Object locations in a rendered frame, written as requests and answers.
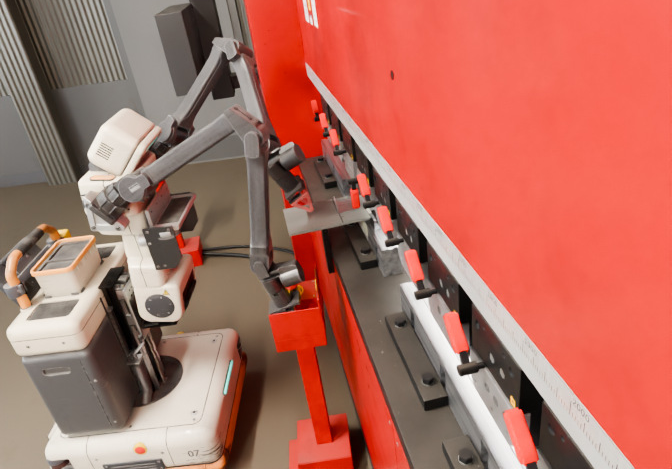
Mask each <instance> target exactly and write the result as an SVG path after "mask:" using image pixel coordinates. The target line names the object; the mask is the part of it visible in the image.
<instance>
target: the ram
mask: <svg viewBox="0 0 672 469"><path fill-rule="evenodd" d="M309 1H310V8H311V11H309V8H308V1H307V0H306V4H307V10H308V17H309V22H307V21H306V17H305V10H304V3H303V0H296V5H297V11H298V18H299V24H300V31H301V37H302V44H303V50H304V56H305V62H306V64H307V65H308V66H309V67H310V69H311V70H312V71H313V72H314V73H315V75H316V76H317V77H318V78H319V80H320V81H321V82H322V83H323V85H324V86H325V87H326V88H327V90H328V91H329V92H330V93H331V95H332V96H333V97H334V98H335V100H336V101H337V102H338V103H339V105H340V106H341V107H342V108H343V110H344V111H345V112H346V113H347V114H348V116H349V117H350V118H351V119H352V121H353V122H354V123H355V124H356V126H357V127H358V128H359V129H360V131H361V132H362V133H363V134H364V136H365V137H366V138H367V139H368V141H369V142H370V143H371V144H372V146H373V147H374V148H375V149H376V151H377V152H378V153H379V154H380V155H381V157H382V158H383V159H384V160H385V162H386V163H387V164H388V165H389V167H390V168H391V169H392V170H393V172H394V173H395V174H396V175H397V177H398V178H399V179H400V180H401V182H402V183H403V184H404V185H405V187H406V188H407V189H408V190H409V192H410V193H411V194H412V195H413V196H414V198H415V199H416V200H417V201H418V203H419V204H420V205H421V206H422V208H423V209H424V210H425V211H426V213H427V214H428V215H429V216H430V218H431V219H432V220H433V221H434V223H435V224H436V225H437V226H438V228H439V229H440V230H441V231H442V232H443V234H444V235H445V236H446V237H447V239H448V240H449V241H450V242H451V244H452V245H453V246H454V247H455V249H456V250H457V251H458V252H459V254H460V255H461V256H462V257H463V259H464V260H465V261H466V262H467V264H468V265H469V266H470V267H471V269H472V270H473V271H474V272H475V273H476V275H477V276H478V277H479V278H480V280H481V281H482V282H483V283H484V285H485V286H486V287H487V288H488V290H489V291H490V292H491V293H492V295H493V296H494V297H495V298H496V300H497V301H498V302H499V303H500V305H501V306H502V307H503V308H504V310H505V311H506V312H507V313H508V314H509V316H510V317H511V318H512V319H513V321H514V322H515V323H516V324H517V326H518V327H519V328H520V329H521V331H522V332H523V333H524V334H525V336H526V337H527V338H528V339H529V341H530V342H531V343H532V344H533V346H534V347H535V348H536V349H537V351H538V352H539V353H540V354H541V355H542V357H543V358H544V359H545V360H546V362H547V363H548V364H549V365H550V367H551V368H552V369H553V370H554V372H555V373H556V374H557V375H558V377H559V378H560V379H561V380H562V382H563V383H564V384H565V385H566V387H567V388H568V389H569V390H570V392H571V393H572V394H573V395H574V396H575V398H576V399H577V400H578V401H579V403H580V404H581V405H582V406H583V408H584V409H585V410H586V411H587V413H588V414H589V415H590V416H591V418H592V419H593V420H594V421H595V423H596V424H597V425H598V426H599V428H600V429H601V430H602V431H603V433H604V434H605V435H606V436H607V437H608V439H609V440H610V441H611V442H612V444H613V445H614V446H615V447H616V449H617V450H618V451H619V452H620V454H621V455H622V456H623V457H624V459H625V460H626V461H627V462H628V464H629V465H630V466H631V467H632V469H672V0H315V7H316V14H317V22H318V28H316V27H315V26H314V19H313V12H312V5H311V0H309ZM309 14H310V15H312V22H313V25H312V24H311V22H310V15H309ZM307 76H308V77H309V78H310V80H311V81H312V82H313V84H314V85H315V87H316V88H317V89H318V91H319V92H320V93H321V95H322V96H323V97H324V99H325V100H326V102H327V103H328V104H329V106H330V107H331V108H332V110H333V111H334V113H335V114H336V115H337V117H338V118H339V119H340V121H341V122H342V123H343V125H344V126H345V128H346V129H347V130H348V132H349V133H350V134H351V136H352V137H353V139H354V140H355V141H356V143H357V144H358V145H359V147H360V148H361V149H362V151H363V152H364V154H365V155H366V156H367V158H368V159H369V160H370V162H371V163H372V165H373V166H374V167H375V169H376V170H377V171H378V173H379V174H380V175H381V177H382V178H383V180H384V181H385V182H386V184H387V185H388V186H389V188H390V189H391V191H392V192H393V193H394V195H395V196H396V197H397V199H398V200H399V201H400V203H401V204H402V206H403V207H404V208H405V210H406V211H407V212H408V214H409V215H410V217H411V218H412V219H413V221H414V222H415V223H416V225H417V226H418V227H419V229H420V230H421V232H422V233H423V234H424V236H425V237H426V238H427V240H428V241H429V243H430V244H431V245H432V247H433V248H434V249H435V251H436V252H437V253H438V255H439V256H440V258H441V259H442V260H443V262H444V263H445V264H446V266H447V267H448V269H449V270H450V271H451V273H452V274H453V275H454V277H455V278H456V279H457V281H458V282H459V284H460V285H461V286H462V288H463V289H464V290H465V292H466V293H467V295H468V296H469V297H470V299H471V300H472V301H473V303H474V304H475V305H476V307H477V308H478V310H479V311H480V312H481V314H482V315H483V316H484V318H485V319H486V321H487V322H488V323H489V325H490V326H491V327H492V329H493V330H494V331H495V333H496V334H497V336H498V337H499V338H500V340H501V341H502V342H503V344H504V345H505V347H506V348H507V349H508V351H509V352H510V353H511V355H512V356H513V357H514V359H515V360H516V362H517V363H518V364H519V366H520V367H521V368H522V370H523V371H524V373H525V374H526V375H527V377H528V378H529V379H530V381H531V382H532V383H533V385H534V386H535V388H536V389H537V390H538V392H539V393H540V394H541V396H542V397H543V399H544V400H545V401H546V403H547V404H548V405H549V407H550V408H551V409H552V411H553V412H554V414H555V415H556V416H557V418H558V419H559V420H560V422H561V423H562V425H563V426H564V427H565V429H566V430H567V431H568V433H569V434H570V435H571V437H572V438H573V440H574V441H575V442H576V444H577V445H578V446H579V448H580V449H581V451H582V452H583V453H584V455H585V456H586V457H587V459H588V460H589V461H590V463H591V464H592V466H593V467H594V468H595V469H611V468H610V467H609V465H608V464H607V463H606V462H605V460H604V459H603V458H602V456H601V455H600V454H599V452H598V451H597V450H596V448H595V447H594V446H593V444H592V443H591V442H590V441H589V439H588V438H587V437H586V435H585V434H584V433H583V431H582V430H581V429H580V427H579V426H578V425H577V423H576V422H575V421H574V420H573V418H572V417H571V416H570V414H569V413H568V412H567V410H566V409H565V408H564V406H563V405H562V404H561V403H560V401H559V400H558V399H557V397H556V396H555V395H554V393H553V392H552V391H551V389H550V388H549V387H548V385H547V384H546V383H545V382H544V380H543V379H542V378H541V376H540V375H539V374H538V372H537V371H536V370H535V368H534V367H533V366H532V364H531V363H530V362H529V361H528V359H527V358H526V357H525V355H524V354H523V353H522V351H521V350H520V349H519V347H518V346H517V345H516V343H515V342H514V341H513V340H512V338H511V337H510V336H509V334H508V333H507V332H506V330H505V329H504V328H503V326H502V325H501V324H500V323H499V321H498V320H497V319H496V317H495V316H494V315H493V313H492V312H491V311H490V309H489V308H488V307H487V305H486V304H485V303H484V302H483V300H482V299H481V298H480V296H479V295H478V294H477V292H476V291H475V290H474V288H473V287H472V286H471V284H470V283H469V282H468V281H467V279H466V278H465V277H464V275H463V274H462V273H461V271H460V270H459V269H458V267H457V266H456V265H455V263H454V262H453V261H452V260H451V258H450V257H449V256H448V254H447V253H446V252H445V250H444V249H443V248H442V246H441V245H440V244H439V243H438V241H437V240H436V239H435V237H434V236H433V235H432V233H431V232H430V231H429V229H428V228H427V227H426V225H425V224H424V223H423V222H422V220H421V219H420V218H419V216H418V215H417V214H416V212H415V211H414V210H413V208H412V207H411V206H410V204H409V203H408V202H407V201H406V199H405V198H404V197H403V195H402V194H401V193H400V191H399V190H398V189H397V187H396V186H395V185H394V183H393V182H392V181H391V180H390V178H389V177H388V176H387V174H386V173H385V172H384V170H383V169H382V168H381V166H380V165H379V164H378V163H377V161H376V160H375V159H374V157H373V156H372V155H371V153H370V152H369V151H368V149H367V148H366V147H365V145H364V144H363V143H362V142H361V140H360V139H359V138H358V136H357V135H356V134H355V132H354V131H353V130H352V128H351V127H350V126H349V124H348V123H347V122H346V121H345V119H344V118H343V117H342V115H341V114H340V113H339V111H338V110H337V109H336V107H335V106H334V105H333V103H332V102H331V101H330V100H329V98H328V97H327V96H326V94H325V93H324V92H323V90H322V89H321V88H320V86H319V85H318V84H317V83H316V81H315V80H314V79H313V77H312V76H311V75H310V73H309V72H308V71H307Z"/></svg>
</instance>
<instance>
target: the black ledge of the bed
mask: <svg viewBox="0 0 672 469"><path fill-rule="evenodd" d="M318 157H323V155H320V156H315V157H310V158H306V160H305V161H304V162H302V163H301V164H299V169H300V172H301V174H302V177H303V180H304V182H305V185H306V188H307V191H308V193H309V196H310V199H311V201H312V203H317V202H322V201H326V200H331V199H334V197H335V199H336V198H341V197H343V196H342V194H341V192H340V190H339V188H338V186H337V187H334V188H329V189H325V188H324V185H323V183H322V181H321V179H320V176H319V174H318V172H317V170H316V167H315V165H314V161H313V159H314V158H318ZM328 233H329V240H330V246H331V252H332V258H333V261H334V264H335V267H336V269H337V272H338V275H339V277H340V280H341V283H342V286H343V288H344V291H345V294H346V296H347V299H348V302H349V305H350V307H351V310H352V313H353V315H354V318H355V321H356V324H357V326H358V329H359V332H360V334H361V337H362V340H363V343H364V345H365V348H366V351H367V353H368V356H369V359H370V362H371V364H372V367H373V370H374V372H375V375H376V378H377V381H378V383H379V386H380V389H381V391H382V394H383V397H384V400H385V402H386V405H387V408H388V410H389V413H390V416H391V419H392V421H393V424H394V427H395V429H396V432H397V435H398V438H399V440H400V443H401V446H402V448H403V451H404V454H405V457H406V459H407V462H408V465H409V467H410V469H450V467H449V464H448V462H447V460H446V458H445V456H444V453H443V449H442V442H443V441H446V440H449V439H453V438H457V437H461V436H464V433H463V431H462V429H461V428H460V426H459V424H458V422H457V420H456V418H455V416H454V414H453V412H452V410H451V408H450V406H449V404H448V405H446V406H442V407H438V408H435V409H431V410H427V411H425V410H424V409H423V406H422V404H421V402H420V400H419V397H418V395H417V393H416V391H415V389H414V386H413V384H412V382H411V380H410V377H409V375H408V373H407V371H406V368H405V366H404V364H403V362H402V360H401V357H400V355H399V353H398V351H397V348H396V346H395V344H394V342H393V339H392V337H391V335H390V333H389V330H388V328H387V326H386V323H385V316H386V315H390V314H394V313H398V312H402V307H401V295H400V284H403V283H410V282H412V280H411V279H410V277H409V275H408V274H407V272H406V270H405V268H404V267H403V265H402V268H403V273H400V274H396V275H392V276H387V277H384V276H383V274H382V272H381V270H380V268H379V266H378V267H375V268H370V269H366V270H361V268H360V266H359V263H358V261H357V259H356V257H355V255H354V252H353V250H352V248H351V246H350V243H349V241H348V239H347V237H346V234H345V232H344V230H343V228H342V226H338V227H333V228H329V229H328Z"/></svg>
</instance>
